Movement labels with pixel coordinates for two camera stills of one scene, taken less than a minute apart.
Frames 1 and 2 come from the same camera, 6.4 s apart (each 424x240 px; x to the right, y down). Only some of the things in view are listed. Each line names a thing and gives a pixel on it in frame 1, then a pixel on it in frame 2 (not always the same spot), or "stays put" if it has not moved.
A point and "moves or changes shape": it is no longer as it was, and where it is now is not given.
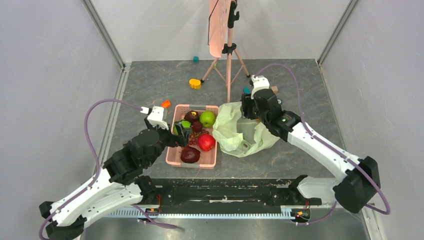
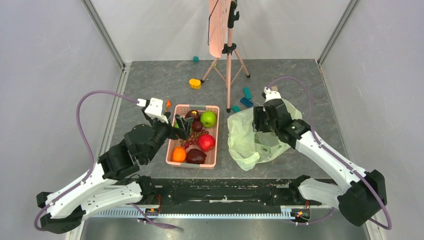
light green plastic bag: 238,136 moves or changes shape
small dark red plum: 197,126 stays put
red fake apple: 206,142 stays put
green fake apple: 207,119 stays put
